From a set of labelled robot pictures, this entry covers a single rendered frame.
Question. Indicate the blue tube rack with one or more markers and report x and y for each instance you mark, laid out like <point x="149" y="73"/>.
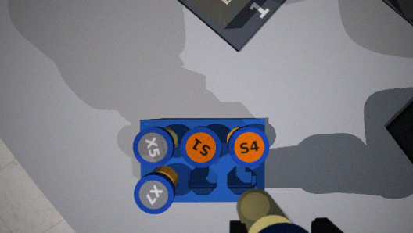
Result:
<point x="203" y="185"/>

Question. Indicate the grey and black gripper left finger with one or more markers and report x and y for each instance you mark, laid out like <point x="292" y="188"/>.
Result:
<point x="237" y="227"/>

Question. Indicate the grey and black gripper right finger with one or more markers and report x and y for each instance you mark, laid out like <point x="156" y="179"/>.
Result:
<point x="324" y="225"/>

